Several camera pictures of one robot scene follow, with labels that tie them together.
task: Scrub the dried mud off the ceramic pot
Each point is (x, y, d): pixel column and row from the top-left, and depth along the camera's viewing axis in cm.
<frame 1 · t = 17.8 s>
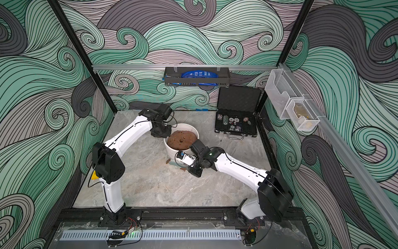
left hand: (168, 133, 87), fingers closed
right hand: (192, 166, 81), fingers closed
white ceramic pot with mud: (182, 136, 94), point 11 cm above the table
black open poker chip case: (236, 111, 118), point 5 cm above the table

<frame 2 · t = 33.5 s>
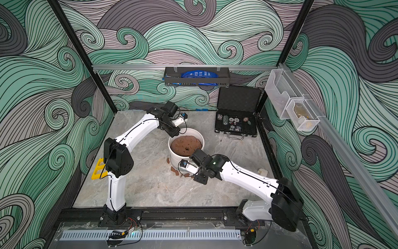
left hand: (177, 130, 89), fingers closed
right hand: (200, 171, 79), fingers closed
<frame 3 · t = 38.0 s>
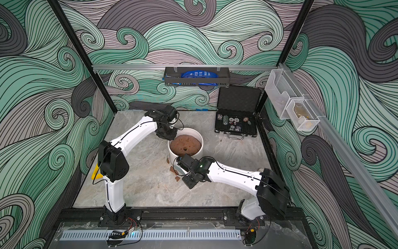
left hand: (173, 135, 87), fingers closed
right hand: (191, 178, 79), fingers closed
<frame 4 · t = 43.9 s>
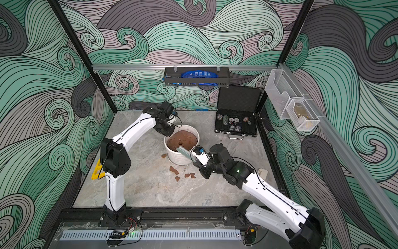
left hand: (170, 131, 90), fingers closed
right hand: (198, 161, 74), fingers closed
mud chunk 2: (192, 174, 89), on the table
